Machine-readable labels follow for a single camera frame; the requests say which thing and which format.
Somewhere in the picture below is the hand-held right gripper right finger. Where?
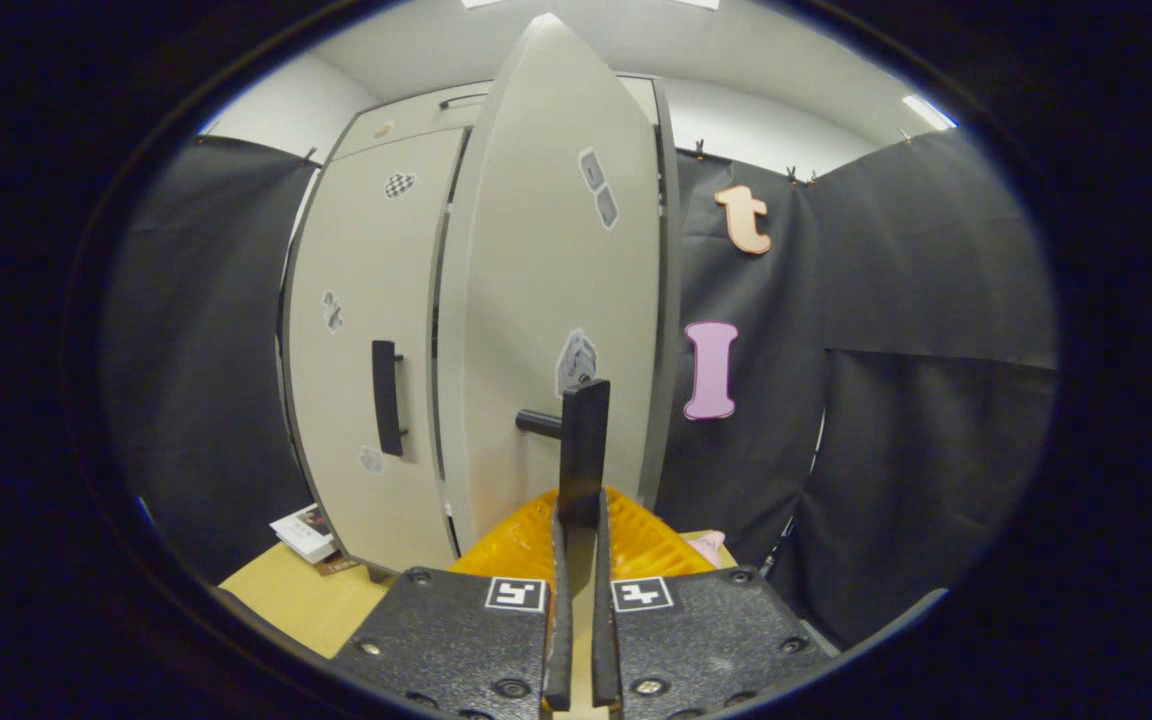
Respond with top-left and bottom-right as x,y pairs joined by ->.
591,488 -> 837,720

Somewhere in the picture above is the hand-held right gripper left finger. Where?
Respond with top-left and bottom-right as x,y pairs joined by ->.
331,490 -> 575,720

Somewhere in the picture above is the beige cabinet door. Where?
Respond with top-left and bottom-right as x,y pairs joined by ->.
436,12 -> 682,593
286,128 -> 467,573

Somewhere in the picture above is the beige double-door shoe cabinet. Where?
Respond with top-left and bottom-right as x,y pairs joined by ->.
276,75 -> 683,583

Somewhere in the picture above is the beige cabinet drawer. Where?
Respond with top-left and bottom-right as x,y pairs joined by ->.
336,78 -> 657,159

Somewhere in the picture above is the white book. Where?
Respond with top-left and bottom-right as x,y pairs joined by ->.
269,503 -> 338,563

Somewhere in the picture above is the black backdrop cloth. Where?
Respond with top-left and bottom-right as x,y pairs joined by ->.
101,130 -> 1058,651

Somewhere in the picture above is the small ceiling light panel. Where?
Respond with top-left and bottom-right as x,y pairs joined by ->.
901,95 -> 958,132

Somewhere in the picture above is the large ceiling light panel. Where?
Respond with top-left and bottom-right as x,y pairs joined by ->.
461,0 -> 723,11

